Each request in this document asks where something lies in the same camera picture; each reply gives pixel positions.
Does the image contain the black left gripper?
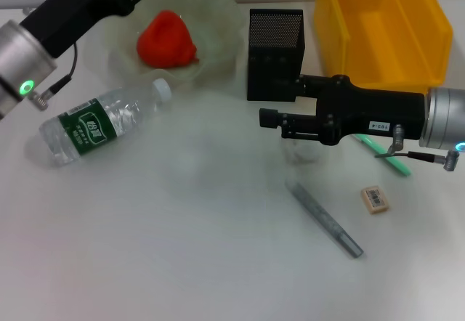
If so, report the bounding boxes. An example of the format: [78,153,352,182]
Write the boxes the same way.
[20,0,164,59]

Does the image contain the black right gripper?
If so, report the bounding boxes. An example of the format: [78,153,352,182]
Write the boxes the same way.
[259,75,426,146]

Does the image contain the white paper ball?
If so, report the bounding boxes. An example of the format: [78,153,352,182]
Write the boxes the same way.
[281,139,321,166]

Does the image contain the clear green-label water bottle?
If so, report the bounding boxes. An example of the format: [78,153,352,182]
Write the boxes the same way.
[39,77,172,168]

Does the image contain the black mesh pen holder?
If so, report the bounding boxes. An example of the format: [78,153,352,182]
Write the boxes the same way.
[246,7,305,102]

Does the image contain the green glass fruit plate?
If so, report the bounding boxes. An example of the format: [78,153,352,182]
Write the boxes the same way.
[85,0,246,86]

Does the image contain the green pen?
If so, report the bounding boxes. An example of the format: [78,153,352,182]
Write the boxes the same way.
[352,133,413,177]

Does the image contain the grey pen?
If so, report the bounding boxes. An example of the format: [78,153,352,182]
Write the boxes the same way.
[285,179,365,259]

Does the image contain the beige eraser with barcode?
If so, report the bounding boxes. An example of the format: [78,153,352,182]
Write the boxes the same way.
[359,186,390,216]

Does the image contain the yellow plastic bin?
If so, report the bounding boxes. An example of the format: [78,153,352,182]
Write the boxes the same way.
[313,0,454,95]

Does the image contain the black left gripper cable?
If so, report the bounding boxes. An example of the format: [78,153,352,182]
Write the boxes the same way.
[31,43,79,111]

